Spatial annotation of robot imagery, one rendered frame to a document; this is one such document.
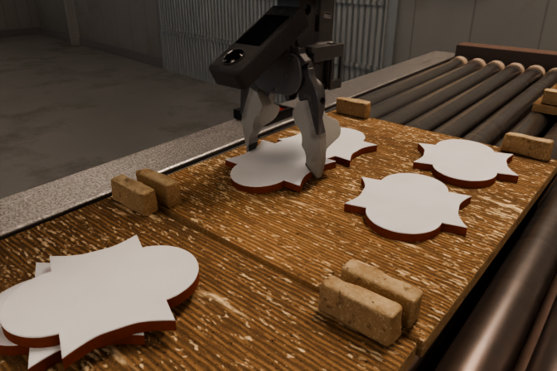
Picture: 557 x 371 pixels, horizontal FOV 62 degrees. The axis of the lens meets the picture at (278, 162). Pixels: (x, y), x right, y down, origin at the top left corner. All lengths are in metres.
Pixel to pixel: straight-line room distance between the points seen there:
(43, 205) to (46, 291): 0.23
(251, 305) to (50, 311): 0.14
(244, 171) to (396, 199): 0.17
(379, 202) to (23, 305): 0.32
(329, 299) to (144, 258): 0.15
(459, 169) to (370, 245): 0.20
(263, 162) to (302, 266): 0.19
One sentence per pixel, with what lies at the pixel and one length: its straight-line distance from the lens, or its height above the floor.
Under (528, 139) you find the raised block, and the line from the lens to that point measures 0.68.
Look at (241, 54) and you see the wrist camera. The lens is 0.47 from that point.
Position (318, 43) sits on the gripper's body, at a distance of 0.55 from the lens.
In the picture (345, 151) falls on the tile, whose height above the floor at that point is 0.95.
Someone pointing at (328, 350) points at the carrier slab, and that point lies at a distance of 0.33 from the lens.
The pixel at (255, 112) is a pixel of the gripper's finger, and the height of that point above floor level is 1.01.
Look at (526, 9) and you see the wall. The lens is 3.06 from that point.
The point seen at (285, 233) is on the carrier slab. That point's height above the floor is 0.94.
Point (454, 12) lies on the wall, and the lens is 3.22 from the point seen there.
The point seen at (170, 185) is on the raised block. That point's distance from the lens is 0.49.
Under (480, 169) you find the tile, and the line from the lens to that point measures 0.60.
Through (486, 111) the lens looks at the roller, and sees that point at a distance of 0.97.
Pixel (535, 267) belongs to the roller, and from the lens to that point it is 0.49.
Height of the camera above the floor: 1.17
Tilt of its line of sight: 23 degrees down
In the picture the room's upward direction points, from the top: straight up
